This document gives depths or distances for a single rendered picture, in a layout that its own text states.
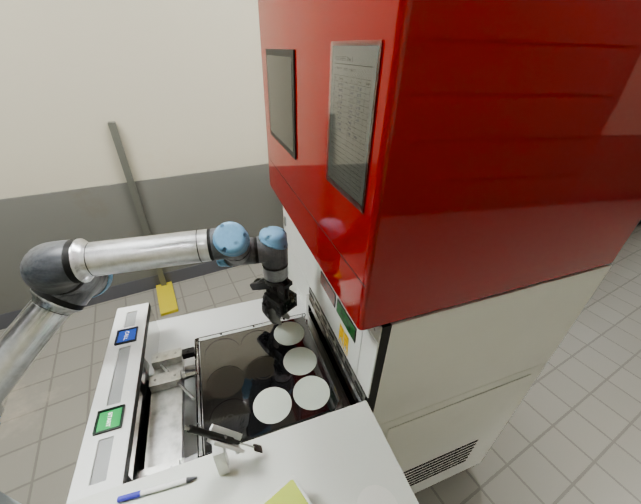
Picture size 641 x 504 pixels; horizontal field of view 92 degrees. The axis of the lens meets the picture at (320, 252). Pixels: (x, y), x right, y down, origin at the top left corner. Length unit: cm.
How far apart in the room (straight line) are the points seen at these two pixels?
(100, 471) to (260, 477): 33
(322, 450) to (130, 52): 222
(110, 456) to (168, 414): 16
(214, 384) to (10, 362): 45
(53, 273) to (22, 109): 173
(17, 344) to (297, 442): 66
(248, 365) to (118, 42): 195
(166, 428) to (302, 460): 37
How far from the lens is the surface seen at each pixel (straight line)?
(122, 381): 100
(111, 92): 239
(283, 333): 105
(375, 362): 73
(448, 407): 113
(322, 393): 92
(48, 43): 240
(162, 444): 95
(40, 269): 83
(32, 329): 98
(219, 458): 72
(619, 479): 232
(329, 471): 77
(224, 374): 98
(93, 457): 90
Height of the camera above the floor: 168
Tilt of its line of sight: 33 degrees down
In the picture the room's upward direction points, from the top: 2 degrees clockwise
